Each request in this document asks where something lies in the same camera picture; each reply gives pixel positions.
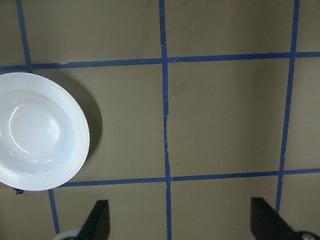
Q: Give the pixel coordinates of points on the white ribbed plate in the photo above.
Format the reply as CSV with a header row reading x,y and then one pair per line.
x,y
44,134

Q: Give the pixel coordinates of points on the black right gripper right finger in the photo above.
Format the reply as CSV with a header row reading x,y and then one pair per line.
x,y
266,224

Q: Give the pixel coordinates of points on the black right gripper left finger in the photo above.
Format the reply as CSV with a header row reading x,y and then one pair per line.
x,y
95,227

